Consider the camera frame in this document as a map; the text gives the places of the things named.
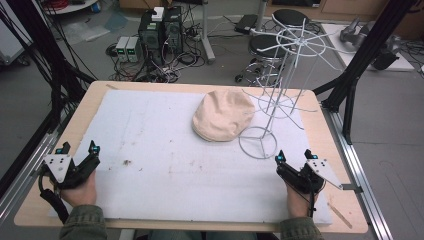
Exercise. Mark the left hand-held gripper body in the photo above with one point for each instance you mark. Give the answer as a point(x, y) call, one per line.
point(58, 166)

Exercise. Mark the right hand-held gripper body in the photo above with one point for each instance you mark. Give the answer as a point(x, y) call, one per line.
point(300, 178)

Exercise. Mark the beige cloth hat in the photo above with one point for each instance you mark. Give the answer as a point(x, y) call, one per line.
point(223, 115)

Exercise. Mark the person's right hand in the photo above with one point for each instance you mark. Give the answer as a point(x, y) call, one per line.
point(297, 203)

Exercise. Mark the person's left hand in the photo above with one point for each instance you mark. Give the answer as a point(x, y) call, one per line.
point(80, 195)

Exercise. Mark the thin wooden stick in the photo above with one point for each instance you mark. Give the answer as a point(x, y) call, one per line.
point(340, 215)

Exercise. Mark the white foam mat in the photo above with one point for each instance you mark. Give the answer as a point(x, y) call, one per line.
point(160, 150)

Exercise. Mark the grey power supply unit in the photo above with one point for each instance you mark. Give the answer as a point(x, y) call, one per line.
point(122, 49)
point(134, 50)

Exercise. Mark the black round stool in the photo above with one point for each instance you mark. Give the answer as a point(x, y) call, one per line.
point(290, 16)
point(265, 46)

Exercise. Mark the grey case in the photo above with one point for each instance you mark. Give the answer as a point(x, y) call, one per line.
point(11, 36)

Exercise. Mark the white board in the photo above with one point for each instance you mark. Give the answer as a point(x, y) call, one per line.
point(396, 65)

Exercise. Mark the black computer tower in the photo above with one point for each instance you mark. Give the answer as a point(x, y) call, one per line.
point(173, 30)
point(150, 36)

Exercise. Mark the flat black device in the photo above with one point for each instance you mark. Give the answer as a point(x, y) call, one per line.
point(246, 23)

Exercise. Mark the round white table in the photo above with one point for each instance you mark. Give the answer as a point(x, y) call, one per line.
point(66, 6)

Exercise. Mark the grey metal stand leg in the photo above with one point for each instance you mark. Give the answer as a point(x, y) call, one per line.
point(207, 36)

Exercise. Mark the white box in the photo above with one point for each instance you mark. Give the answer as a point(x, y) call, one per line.
point(158, 14)

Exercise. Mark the aluminium rail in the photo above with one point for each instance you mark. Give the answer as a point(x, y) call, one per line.
point(360, 173)
point(20, 180)

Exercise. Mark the black metal bracket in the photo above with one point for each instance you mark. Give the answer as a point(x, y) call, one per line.
point(352, 188)

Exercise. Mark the black metal frame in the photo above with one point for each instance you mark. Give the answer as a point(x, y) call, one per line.
point(43, 60)
point(363, 56)

